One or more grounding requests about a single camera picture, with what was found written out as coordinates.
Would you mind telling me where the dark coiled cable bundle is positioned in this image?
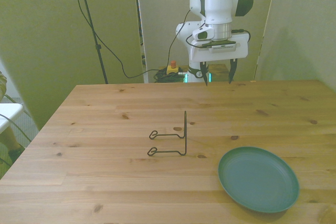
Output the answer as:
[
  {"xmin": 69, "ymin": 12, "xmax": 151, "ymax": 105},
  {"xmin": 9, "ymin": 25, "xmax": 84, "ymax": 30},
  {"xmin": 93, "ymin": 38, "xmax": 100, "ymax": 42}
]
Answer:
[{"xmin": 153, "ymin": 68, "xmax": 185, "ymax": 83}]

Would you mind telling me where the white side table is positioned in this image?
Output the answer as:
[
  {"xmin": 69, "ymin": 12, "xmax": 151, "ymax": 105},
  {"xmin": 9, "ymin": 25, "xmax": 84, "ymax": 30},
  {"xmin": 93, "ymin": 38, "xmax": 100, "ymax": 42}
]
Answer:
[{"xmin": 0, "ymin": 102, "xmax": 24, "ymax": 133}]

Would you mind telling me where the teal round plate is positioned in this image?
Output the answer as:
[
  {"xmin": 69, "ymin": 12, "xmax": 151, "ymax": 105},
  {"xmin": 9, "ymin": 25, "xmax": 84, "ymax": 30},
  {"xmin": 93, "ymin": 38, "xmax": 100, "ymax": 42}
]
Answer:
[{"xmin": 217, "ymin": 146, "xmax": 300, "ymax": 214}]

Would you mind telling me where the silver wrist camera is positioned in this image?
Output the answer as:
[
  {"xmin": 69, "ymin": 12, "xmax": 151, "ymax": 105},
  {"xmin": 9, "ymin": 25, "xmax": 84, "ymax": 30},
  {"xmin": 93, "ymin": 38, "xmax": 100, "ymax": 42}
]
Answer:
[{"xmin": 195, "ymin": 39, "xmax": 241, "ymax": 54}]

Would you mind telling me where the black tripod cable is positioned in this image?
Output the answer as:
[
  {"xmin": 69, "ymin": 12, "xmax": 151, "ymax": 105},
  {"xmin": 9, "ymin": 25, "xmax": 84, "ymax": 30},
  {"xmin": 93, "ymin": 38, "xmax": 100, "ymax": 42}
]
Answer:
[{"xmin": 68, "ymin": 0, "xmax": 169, "ymax": 79}]

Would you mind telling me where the wooden robot pedestal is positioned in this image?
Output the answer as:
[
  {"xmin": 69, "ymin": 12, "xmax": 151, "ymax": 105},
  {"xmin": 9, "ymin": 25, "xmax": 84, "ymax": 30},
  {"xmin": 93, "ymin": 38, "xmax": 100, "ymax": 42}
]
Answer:
[{"xmin": 157, "ymin": 63, "xmax": 234, "ymax": 83}]

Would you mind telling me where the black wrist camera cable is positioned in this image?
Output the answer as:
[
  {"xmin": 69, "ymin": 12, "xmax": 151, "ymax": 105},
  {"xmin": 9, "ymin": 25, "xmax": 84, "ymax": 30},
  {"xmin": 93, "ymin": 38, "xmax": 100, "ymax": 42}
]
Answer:
[{"xmin": 167, "ymin": 0, "xmax": 251, "ymax": 70}]

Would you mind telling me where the black wire plate stand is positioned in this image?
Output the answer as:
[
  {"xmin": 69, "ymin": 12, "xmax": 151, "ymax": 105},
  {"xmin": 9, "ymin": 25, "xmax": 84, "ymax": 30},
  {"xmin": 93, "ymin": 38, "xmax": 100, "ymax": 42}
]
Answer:
[{"xmin": 148, "ymin": 111, "xmax": 187, "ymax": 157}]

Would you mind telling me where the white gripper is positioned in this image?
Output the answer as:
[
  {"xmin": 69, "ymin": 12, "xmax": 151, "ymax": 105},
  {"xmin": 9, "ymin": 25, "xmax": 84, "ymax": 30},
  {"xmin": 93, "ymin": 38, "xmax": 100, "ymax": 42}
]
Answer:
[{"xmin": 188, "ymin": 32, "xmax": 249, "ymax": 87}]

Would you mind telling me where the person leg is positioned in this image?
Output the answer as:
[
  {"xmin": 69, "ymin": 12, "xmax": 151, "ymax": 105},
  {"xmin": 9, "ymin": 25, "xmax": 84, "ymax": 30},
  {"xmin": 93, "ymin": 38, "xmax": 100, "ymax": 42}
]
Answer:
[{"xmin": 0, "ymin": 125, "xmax": 22, "ymax": 156}]

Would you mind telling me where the yellow emergency stop button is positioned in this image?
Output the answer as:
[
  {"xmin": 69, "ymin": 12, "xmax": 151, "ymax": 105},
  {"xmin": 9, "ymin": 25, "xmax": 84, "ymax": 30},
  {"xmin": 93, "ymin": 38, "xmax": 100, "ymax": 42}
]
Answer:
[{"xmin": 166, "ymin": 60, "xmax": 180, "ymax": 76}]

